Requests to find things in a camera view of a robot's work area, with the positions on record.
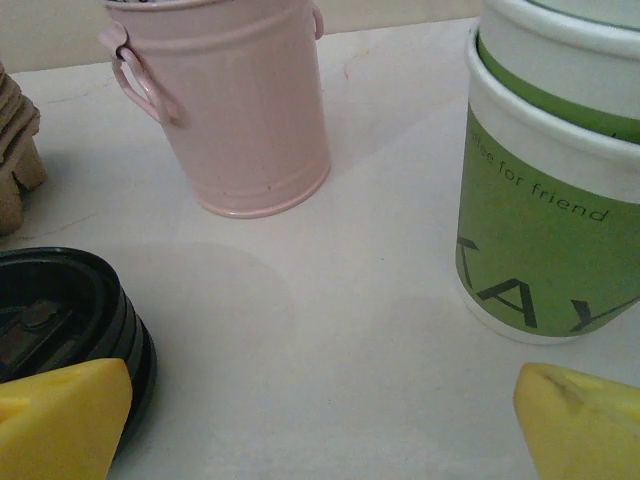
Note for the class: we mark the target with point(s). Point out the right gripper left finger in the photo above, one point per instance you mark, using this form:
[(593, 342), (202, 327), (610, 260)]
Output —
[(55, 425)]

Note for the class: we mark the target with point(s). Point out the pink metal bucket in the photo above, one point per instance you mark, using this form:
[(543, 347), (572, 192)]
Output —
[(240, 125)]

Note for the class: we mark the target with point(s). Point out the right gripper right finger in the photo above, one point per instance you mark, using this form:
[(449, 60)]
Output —
[(585, 430)]

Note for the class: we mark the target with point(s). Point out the stack of pulp cup carriers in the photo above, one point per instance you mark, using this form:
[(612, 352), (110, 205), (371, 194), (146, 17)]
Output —
[(20, 150)]

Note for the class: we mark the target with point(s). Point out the green white paper cup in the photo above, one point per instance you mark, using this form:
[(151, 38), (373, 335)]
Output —
[(540, 260), (550, 50)]

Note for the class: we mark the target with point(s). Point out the stack of black cup lids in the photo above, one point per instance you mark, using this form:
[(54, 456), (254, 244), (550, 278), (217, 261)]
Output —
[(142, 350)]

